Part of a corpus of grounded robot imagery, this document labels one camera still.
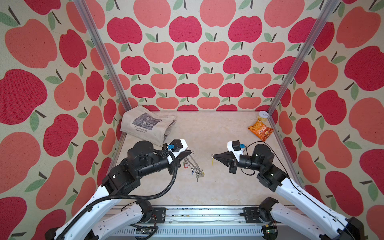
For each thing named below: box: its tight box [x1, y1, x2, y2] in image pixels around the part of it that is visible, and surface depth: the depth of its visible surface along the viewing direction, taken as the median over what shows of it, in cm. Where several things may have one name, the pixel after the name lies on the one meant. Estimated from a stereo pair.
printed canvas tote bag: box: [120, 105, 177, 147], surface depth 106 cm
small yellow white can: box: [258, 110, 269, 122], surface depth 114 cm
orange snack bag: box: [248, 120, 274, 142], surface depth 107 cm
